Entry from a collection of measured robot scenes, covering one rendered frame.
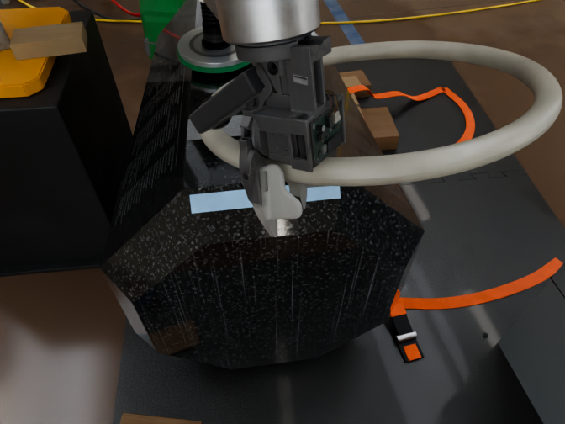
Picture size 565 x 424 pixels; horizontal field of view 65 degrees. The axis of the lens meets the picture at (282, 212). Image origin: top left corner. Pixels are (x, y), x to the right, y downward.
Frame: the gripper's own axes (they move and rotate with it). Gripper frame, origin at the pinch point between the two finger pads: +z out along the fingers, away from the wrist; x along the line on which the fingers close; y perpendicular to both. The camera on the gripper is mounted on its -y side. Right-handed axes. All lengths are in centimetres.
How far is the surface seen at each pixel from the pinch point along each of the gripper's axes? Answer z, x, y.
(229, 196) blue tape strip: 17.3, 20.8, -30.5
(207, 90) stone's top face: 5, 45, -55
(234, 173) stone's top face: 14.5, 25.0, -32.0
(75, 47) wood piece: -5, 43, -105
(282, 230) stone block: 25.5, 24.3, -20.6
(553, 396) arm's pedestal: 98, 67, 36
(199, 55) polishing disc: -2, 50, -61
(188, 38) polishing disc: -5, 55, -69
